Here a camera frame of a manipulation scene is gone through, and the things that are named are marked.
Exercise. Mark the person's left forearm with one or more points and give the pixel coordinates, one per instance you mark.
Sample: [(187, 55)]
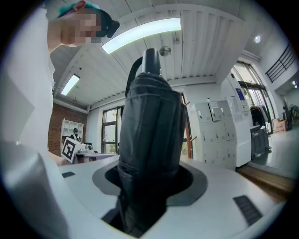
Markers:
[(54, 158)]

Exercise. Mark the person's head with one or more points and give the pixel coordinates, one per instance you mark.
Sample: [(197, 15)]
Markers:
[(70, 30)]

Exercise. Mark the grey wheeled cart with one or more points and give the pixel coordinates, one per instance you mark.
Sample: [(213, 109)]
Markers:
[(260, 142)]

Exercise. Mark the round ceiling fixture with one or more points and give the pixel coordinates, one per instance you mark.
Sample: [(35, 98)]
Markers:
[(165, 50)]

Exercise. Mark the rectangular ceiling light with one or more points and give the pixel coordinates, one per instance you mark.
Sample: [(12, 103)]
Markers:
[(70, 84)]

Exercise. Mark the ceiling spotlight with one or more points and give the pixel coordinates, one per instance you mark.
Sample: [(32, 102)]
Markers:
[(257, 39)]

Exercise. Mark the white open shelf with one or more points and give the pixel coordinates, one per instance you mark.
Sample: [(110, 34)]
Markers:
[(72, 126)]

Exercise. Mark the white cabinet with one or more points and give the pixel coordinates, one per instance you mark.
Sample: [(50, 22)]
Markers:
[(240, 130)]

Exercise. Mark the grey metal lockers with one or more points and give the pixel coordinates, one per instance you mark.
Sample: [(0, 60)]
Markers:
[(212, 135)]

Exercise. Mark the cardboard box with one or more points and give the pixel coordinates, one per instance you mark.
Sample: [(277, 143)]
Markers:
[(279, 124)]

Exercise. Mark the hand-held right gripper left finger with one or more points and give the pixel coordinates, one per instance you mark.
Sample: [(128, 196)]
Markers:
[(81, 198)]

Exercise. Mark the black framed window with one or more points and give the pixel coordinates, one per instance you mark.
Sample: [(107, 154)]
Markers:
[(111, 130)]

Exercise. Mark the brown wooden coat rack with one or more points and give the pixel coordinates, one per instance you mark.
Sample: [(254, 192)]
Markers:
[(188, 130)]

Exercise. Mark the glass door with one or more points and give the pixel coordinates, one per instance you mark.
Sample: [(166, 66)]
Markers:
[(257, 88)]

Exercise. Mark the curved ceiling light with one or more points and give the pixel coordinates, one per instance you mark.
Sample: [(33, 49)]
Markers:
[(140, 35)]

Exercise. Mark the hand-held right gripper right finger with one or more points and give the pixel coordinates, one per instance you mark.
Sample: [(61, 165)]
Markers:
[(222, 186)]

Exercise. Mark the wooden curved step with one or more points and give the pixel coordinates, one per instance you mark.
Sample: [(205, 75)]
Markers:
[(266, 182)]

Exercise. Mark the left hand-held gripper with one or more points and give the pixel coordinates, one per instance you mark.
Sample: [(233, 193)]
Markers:
[(70, 149)]

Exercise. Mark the white shirt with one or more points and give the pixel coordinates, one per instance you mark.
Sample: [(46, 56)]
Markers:
[(25, 81)]

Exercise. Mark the black railing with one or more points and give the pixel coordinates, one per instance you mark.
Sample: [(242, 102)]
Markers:
[(280, 63)]

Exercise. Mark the black head camera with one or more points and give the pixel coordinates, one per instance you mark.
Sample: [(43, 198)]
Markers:
[(113, 28)]

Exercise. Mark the teal cap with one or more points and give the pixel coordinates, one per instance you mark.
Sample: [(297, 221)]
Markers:
[(67, 8)]

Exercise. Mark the clothes rail with garments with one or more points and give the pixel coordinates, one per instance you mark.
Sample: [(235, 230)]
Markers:
[(259, 116)]

